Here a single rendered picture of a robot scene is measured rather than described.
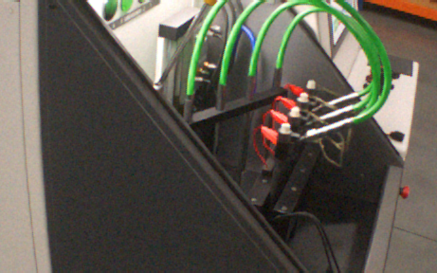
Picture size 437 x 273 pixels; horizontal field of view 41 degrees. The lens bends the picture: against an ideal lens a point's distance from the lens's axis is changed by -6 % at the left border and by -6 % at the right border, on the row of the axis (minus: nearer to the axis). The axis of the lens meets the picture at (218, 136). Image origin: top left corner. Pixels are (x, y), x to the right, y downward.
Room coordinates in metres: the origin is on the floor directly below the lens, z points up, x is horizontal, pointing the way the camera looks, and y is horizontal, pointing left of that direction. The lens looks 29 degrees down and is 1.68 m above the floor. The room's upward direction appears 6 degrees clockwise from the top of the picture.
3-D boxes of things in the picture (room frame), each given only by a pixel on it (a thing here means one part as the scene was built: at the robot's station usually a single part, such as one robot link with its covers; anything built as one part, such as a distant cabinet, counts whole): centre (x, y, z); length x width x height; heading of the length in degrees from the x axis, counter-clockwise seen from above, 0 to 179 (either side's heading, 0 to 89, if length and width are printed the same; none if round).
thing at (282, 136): (1.05, -0.14, 1.03); 0.05 x 0.03 x 0.21; 73
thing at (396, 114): (1.68, -0.47, 0.97); 0.70 x 0.22 x 0.03; 163
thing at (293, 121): (1.12, -0.16, 1.03); 0.05 x 0.03 x 0.21; 73
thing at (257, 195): (1.16, -0.16, 0.91); 0.34 x 0.10 x 0.15; 163
